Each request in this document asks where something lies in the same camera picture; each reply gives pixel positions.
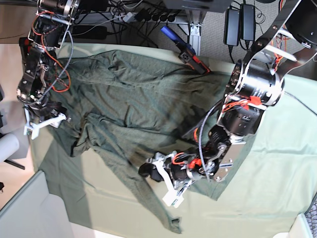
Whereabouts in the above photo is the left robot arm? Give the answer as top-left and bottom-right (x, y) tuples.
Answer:
(139, 0), (317, 186)

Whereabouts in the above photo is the white cylinder roll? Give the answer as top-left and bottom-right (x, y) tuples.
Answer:
(0, 133), (19, 162)

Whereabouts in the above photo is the patterned grey basket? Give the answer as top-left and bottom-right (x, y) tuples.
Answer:
(305, 199), (317, 238)

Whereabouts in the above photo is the black power adapter pair left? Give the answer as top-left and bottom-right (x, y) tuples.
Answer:
(223, 8), (240, 46)

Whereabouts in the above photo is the black power strip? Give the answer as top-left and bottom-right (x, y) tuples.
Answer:
(112, 10), (188, 25)

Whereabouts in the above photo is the blue bar clamp left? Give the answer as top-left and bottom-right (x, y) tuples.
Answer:
(18, 37), (32, 61)

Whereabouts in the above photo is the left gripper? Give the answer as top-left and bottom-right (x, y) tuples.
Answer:
(138, 152), (203, 182)

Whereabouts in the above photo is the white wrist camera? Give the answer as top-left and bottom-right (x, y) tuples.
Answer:
(151, 152), (193, 208)
(23, 108), (67, 140)

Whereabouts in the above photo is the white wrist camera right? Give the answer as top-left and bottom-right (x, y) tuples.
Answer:
(23, 108), (67, 140)

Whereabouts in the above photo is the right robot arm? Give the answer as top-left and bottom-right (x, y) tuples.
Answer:
(16, 0), (80, 122)

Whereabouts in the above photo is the blue bar clamp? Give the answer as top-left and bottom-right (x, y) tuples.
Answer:
(161, 26), (211, 74)
(18, 37), (32, 61)

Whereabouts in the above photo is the black power brick left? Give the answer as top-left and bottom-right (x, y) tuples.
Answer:
(72, 25), (108, 40)

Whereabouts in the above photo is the blue bar clamp centre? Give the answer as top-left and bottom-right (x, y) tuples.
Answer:
(161, 26), (211, 74)

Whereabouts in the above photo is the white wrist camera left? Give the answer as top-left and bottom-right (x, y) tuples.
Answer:
(151, 152), (193, 208)

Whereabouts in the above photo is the black power adapter pair right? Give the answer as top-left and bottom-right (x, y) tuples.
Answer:
(240, 4), (256, 41)

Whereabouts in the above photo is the black power adapter pair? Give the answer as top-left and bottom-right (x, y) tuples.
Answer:
(223, 8), (240, 46)
(240, 4), (256, 41)

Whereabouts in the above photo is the light green bin left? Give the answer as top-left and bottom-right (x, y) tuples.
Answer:
(0, 171), (74, 238)

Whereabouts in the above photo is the aluminium frame leg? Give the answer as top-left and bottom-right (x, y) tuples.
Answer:
(185, 10), (207, 56)

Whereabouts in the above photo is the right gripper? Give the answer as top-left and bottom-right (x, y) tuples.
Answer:
(27, 100), (67, 123)

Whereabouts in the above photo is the light green table cloth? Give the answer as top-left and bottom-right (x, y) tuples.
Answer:
(31, 44), (317, 238)

